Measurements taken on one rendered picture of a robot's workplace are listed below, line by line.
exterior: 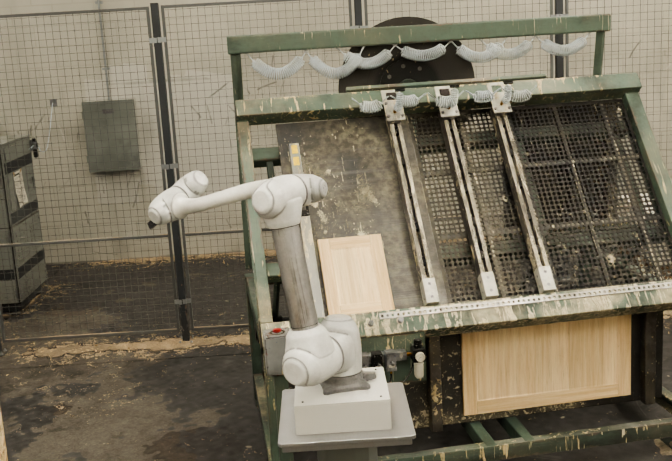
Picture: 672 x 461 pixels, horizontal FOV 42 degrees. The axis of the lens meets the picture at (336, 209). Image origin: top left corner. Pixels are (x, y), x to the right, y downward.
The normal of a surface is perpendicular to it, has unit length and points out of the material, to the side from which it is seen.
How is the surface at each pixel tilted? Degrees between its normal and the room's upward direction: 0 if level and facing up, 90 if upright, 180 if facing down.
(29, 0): 90
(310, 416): 90
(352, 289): 51
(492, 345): 90
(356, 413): 90
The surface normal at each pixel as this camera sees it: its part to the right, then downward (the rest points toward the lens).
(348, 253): 0.09, -0.47
